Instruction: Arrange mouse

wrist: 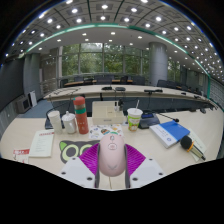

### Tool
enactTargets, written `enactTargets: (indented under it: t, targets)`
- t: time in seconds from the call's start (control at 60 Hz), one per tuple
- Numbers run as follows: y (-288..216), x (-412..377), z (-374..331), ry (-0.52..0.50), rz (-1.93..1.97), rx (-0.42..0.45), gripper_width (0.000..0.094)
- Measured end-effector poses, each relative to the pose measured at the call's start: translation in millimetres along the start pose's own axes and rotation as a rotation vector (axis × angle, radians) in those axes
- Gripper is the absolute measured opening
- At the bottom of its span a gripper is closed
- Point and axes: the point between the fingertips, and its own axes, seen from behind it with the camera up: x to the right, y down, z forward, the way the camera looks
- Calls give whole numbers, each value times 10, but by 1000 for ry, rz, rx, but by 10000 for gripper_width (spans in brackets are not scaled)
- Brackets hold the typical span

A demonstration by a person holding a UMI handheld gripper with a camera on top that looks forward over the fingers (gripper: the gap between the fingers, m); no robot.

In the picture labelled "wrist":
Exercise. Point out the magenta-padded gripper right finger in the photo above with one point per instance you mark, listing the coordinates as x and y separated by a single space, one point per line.
136 160

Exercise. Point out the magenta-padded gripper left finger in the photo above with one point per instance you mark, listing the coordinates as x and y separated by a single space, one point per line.
88 159

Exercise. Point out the pink computer mouse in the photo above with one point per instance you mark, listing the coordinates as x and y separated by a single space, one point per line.
112 156

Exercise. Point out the cat-face mouse pad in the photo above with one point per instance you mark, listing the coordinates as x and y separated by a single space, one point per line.
71 150

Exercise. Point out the colourful sticker sheet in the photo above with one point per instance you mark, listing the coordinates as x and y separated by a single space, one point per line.
105 130

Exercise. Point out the white lidded mug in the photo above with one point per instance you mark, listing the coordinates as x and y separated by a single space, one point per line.
70 124

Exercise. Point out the green-white paper drink cup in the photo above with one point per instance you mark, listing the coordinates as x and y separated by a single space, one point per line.
134 120

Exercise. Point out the blue-white book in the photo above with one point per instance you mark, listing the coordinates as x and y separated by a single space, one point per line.
168 133

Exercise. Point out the red drink bottle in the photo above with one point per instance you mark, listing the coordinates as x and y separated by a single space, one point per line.
81 116

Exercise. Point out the beige desk organizer box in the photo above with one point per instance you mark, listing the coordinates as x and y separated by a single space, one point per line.
107 114

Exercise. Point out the stack of white paper cups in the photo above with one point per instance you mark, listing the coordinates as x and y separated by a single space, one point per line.
55 122

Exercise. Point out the white printed document sheet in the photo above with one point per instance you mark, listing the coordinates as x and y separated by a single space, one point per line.
41 143

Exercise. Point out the black handheld microphone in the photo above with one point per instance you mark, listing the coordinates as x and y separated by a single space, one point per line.
186 142

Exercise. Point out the red-white leaflet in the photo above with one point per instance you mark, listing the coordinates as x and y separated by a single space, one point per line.
21 155

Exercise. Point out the long beige conference desk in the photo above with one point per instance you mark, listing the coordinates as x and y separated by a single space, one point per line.
133 91

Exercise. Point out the dark office chairs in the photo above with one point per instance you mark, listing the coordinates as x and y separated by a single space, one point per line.
138 80

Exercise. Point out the white standing board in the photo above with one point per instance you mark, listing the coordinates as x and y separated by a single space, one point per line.
33 98

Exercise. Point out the ceiling lights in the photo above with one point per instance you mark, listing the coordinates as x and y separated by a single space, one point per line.
104 6

